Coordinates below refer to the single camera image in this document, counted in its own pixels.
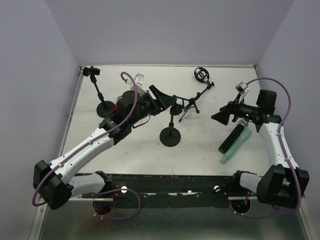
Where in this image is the red glitter microphone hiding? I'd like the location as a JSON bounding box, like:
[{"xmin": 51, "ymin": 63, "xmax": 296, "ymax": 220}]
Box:
[{"xmin": 113, "ymin": 96, "xmax": 121, "ymax": 116}]

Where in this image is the round-base mic stand with clip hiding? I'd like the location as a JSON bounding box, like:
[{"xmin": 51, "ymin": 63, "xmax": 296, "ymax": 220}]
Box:
[{"xmin": 159, "ymin": 102, "xmax": 183, "ymax": 147}]

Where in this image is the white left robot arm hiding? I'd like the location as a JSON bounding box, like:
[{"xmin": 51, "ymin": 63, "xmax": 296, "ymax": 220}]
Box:
[{"xmin": 32, "ymin": 85, "xmax": 176, "ymax": 210}]

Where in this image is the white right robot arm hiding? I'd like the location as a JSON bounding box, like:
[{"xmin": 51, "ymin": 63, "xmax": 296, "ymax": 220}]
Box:
[{"xmin": 211, "ymin": 89, "xmax": 310, "ymax": 209}]

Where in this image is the left round-base mic stand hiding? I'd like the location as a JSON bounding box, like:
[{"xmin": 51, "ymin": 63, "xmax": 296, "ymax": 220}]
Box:
[{"xmin": 82, "ymin": 66, "xmax": 115, "ymax": 118}]

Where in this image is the mint green microphone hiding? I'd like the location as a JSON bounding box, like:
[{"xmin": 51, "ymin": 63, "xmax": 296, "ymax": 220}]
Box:
[{"xmin": 220, "ymin": 128, "xmax": 252, "ymax": 164}]

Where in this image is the black glitter microphone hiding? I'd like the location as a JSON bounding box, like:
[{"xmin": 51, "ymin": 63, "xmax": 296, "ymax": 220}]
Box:
[{"xmin": 218, "ymin": 119, "xmax": 249, "ymax": 154}]

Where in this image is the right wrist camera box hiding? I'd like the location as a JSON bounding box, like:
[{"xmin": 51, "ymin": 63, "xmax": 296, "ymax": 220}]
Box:
[{"xmin": 235, "ymin": 81, "xmax": 250, "ymax": 101}]

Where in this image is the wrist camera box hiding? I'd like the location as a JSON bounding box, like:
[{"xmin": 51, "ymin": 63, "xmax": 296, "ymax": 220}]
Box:
[
  {"xmin": 235, "ymin": 81, "xmax": 250, "ymax": 101},
  {"xmin": 133, "ymin": 73, "xmax": 146, "ymax": 95}
]

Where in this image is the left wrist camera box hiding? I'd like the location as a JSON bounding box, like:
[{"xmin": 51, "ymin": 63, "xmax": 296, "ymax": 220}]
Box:
[{"xmin": 133, "ymin": 73, "xmax": 146, "ymax": 95}]

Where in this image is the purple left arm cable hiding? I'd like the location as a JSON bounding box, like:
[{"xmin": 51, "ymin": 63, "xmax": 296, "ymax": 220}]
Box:
[{"xmin": 32, "ymin": 71, "xmax": 151, "ymax": 207}]

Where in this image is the tripod stand with shock mount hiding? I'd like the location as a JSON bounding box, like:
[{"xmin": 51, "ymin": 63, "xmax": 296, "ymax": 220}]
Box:
[{"xmin": 175, "ymin": 67, "xmax": 215, "ymax": 123}]

